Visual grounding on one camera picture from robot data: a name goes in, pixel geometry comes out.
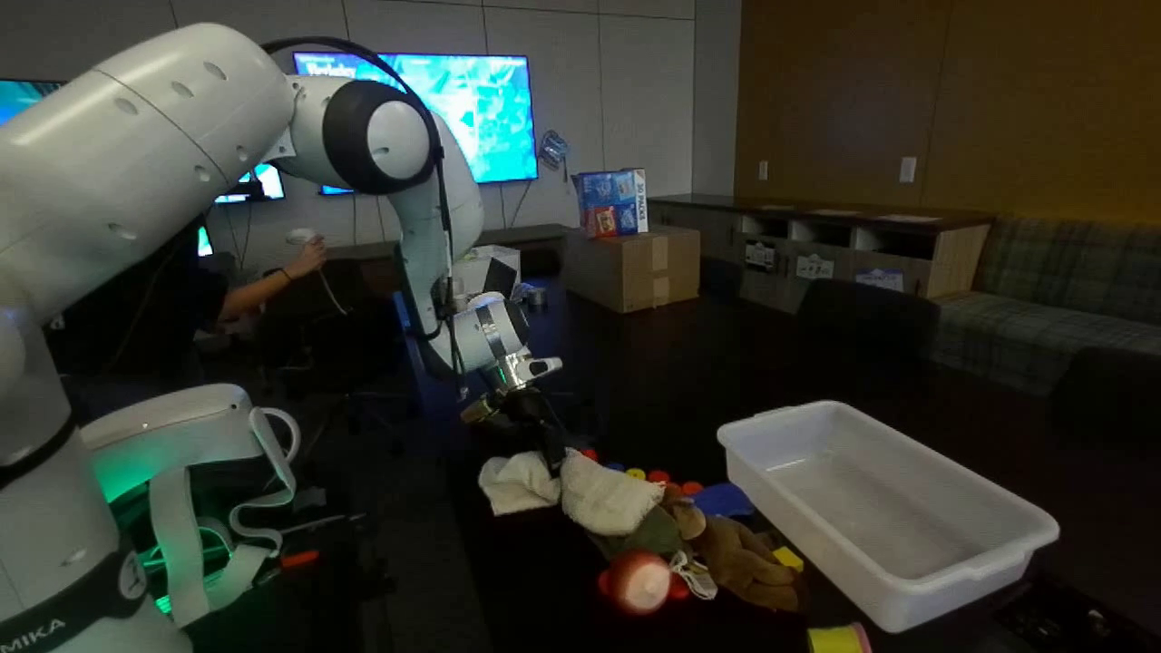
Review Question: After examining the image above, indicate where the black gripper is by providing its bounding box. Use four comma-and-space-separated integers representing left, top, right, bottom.
462, 351, 562, 441

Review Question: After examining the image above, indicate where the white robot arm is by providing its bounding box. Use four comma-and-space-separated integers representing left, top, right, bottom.
0, 23, 558, 653

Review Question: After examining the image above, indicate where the cardboard box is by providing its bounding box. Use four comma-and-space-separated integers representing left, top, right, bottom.
562, 224, 699, 312

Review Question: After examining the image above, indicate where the red toy apple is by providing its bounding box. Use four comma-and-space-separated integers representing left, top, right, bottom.
598, 552, 688, 618

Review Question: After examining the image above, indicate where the blue flat piece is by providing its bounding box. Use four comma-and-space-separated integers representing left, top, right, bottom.
694, 482, 754, 520

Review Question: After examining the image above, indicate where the blue paper towel pack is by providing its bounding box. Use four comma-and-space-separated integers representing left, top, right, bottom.
573, 167, 650, 237

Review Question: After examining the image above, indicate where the brown plush toy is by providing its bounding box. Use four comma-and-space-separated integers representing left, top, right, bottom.
665, 502, 806, 613

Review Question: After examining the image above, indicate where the wooden sideboard shelf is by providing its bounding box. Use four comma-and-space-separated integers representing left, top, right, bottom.
650, 197, 990, 312

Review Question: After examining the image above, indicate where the clear plastic bin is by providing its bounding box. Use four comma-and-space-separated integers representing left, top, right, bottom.
718, 398, 1060, 636

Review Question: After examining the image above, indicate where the green plaid sofa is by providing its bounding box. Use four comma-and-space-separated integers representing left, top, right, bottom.
930, 217, 1161, 397

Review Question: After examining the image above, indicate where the wall monitor screen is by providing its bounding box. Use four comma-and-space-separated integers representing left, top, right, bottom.
293, 50, 539, 184

